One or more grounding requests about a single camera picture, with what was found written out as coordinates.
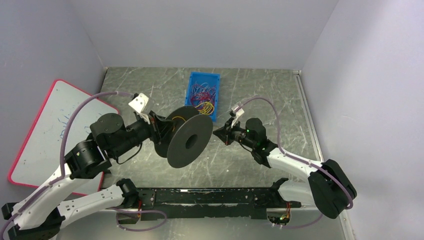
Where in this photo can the blue plastic bin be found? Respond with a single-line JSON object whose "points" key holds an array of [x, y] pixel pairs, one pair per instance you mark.
{"points": [[203, 93]]}

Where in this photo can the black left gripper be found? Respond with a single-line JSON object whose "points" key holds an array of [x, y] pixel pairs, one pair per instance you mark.
{"points": [[155, 126]]}

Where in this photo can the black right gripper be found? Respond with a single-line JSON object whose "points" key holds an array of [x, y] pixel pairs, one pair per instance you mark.
{"points": [[228, 133]]}

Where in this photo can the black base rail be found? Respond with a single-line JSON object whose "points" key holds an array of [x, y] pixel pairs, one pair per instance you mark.
{"points": [[180, 203]]}

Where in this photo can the black cable spool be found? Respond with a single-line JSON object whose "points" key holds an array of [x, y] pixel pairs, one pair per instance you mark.
{"points": [[188, 137]]}

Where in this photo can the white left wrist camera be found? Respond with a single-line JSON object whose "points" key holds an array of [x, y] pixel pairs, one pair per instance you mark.
{"points": [[141, 105]]}

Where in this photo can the pink framed whiteboard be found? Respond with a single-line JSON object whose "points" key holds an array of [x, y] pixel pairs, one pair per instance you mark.
{"points": [[38, 157]]}

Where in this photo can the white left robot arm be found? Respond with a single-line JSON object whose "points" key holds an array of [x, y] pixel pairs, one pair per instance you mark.
{"points": [[47, 210]]}

